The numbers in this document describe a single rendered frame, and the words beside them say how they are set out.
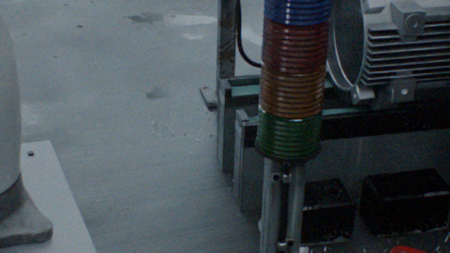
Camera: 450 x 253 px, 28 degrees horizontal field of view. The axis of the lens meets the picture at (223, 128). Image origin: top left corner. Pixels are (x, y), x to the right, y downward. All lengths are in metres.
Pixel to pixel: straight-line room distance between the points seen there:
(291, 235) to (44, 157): 0.40
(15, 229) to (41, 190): 0.11
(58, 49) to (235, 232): 0.64
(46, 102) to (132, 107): 0.14
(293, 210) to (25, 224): 0.31
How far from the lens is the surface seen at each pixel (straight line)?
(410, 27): 1.09
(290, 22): 0.77
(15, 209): 1.03
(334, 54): 1.24
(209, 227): 1.14
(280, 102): 0.81
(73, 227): 1.04
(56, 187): 1.11
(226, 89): 1.19
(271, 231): 0.90
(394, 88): 1.12
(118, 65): 1.57
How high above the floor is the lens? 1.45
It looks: 29 degrees down
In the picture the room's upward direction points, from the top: 2 degrees clockwise
